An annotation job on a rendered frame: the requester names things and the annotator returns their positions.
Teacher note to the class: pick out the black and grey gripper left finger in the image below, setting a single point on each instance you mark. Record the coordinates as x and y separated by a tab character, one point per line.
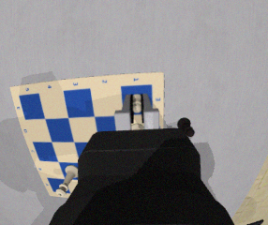
122	118

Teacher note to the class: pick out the white chess queen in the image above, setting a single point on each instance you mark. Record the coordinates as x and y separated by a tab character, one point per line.
72	172

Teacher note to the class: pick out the white pawn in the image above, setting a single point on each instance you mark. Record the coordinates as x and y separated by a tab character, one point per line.
136	103

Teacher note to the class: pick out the white bishop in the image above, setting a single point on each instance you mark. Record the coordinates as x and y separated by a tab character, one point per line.
137	126

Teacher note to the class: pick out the blue and cream chessboard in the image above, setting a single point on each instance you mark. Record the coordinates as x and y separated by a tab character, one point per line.
59	117

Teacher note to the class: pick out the black pawn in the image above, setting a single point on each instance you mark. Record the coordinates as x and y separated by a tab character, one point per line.
184	124

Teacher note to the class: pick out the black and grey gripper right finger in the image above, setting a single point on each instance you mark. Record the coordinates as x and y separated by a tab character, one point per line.
149	116

